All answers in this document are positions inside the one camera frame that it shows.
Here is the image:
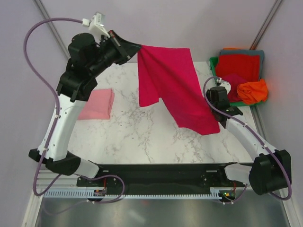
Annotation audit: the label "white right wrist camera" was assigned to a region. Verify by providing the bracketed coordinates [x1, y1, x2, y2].
[215, 78, 232, 93]

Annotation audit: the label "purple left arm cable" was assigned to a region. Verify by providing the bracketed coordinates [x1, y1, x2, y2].
[24, 17, 83, 197]

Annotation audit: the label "right aluminium frame post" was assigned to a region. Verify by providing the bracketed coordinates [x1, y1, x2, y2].
[250, 0, 284, 50]

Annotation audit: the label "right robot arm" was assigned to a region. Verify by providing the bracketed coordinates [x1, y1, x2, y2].
[203, 81, 292, 201]

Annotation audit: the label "green plastic bin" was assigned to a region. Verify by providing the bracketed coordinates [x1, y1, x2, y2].
[209, 56, 261, 108]

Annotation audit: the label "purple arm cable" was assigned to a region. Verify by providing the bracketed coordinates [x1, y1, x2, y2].
[204, 75, 292, 201]
[24, 17, 83, 197]

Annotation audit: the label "magenta t-shirt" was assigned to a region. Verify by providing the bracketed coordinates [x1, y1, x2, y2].
[137, 45, 220, 135]

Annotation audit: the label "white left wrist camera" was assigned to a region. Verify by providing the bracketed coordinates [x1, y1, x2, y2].
[82, 12, 110, 38]

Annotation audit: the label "left aluminium rail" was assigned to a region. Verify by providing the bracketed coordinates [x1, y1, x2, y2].
[36, 170, 78, 189]

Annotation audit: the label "light pink t-shirt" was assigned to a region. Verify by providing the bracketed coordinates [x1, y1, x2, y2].
[78, 88, 115, 120]

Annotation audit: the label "grey t-shirt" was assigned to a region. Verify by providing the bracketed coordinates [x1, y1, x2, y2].
[219, 49, 265, 79]

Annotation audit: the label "orange crumpled t-shirt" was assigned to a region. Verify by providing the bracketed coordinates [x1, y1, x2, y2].
[237, 79, 268, 105]

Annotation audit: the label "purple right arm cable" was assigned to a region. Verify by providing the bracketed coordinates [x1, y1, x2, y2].
[204, 75, 292, 201]

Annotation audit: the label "white slotted cable duct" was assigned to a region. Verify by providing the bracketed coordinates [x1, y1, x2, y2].
[44, 188, 223, 200]

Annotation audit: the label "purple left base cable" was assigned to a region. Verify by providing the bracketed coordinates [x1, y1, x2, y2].
[34, 174, 126, 213]

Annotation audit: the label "orange t-shirt under stack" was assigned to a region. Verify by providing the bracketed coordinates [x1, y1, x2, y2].
[223, 48, 241, 51]

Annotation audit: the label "red t-shirt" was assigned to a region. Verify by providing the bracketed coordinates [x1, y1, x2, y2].
[215, 54, 260, 82]

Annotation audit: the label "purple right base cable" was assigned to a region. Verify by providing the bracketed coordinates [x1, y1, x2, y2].
[219, 183, 249, 206]

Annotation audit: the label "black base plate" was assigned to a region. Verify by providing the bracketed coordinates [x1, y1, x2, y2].
[77, 163, 244, 195]

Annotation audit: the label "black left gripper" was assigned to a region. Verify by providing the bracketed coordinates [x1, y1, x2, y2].
[90, 30, 143, 77]

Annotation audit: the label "dark pink crumpled t-shirt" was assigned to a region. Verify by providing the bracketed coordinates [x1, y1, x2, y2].
[222, 74, 247, 103]

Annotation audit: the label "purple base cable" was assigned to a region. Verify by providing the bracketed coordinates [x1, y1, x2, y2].
[34, 174, 126, 213]
[219, 183, 249, 206]

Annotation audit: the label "left aluminium frame post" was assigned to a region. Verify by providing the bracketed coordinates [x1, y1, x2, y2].
[32, 0, 70, 60]

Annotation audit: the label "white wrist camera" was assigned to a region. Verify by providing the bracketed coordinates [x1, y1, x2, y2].
[82, 12, 110, 38]
[215, 78, 232, 93]

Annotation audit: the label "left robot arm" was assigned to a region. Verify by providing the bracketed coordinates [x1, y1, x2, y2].
[28, 30, 141, 186]

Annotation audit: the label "aluminium frame post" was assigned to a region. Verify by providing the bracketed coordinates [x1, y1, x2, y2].
[250, 0, 284, 50]
[32, 0, 70, 60]

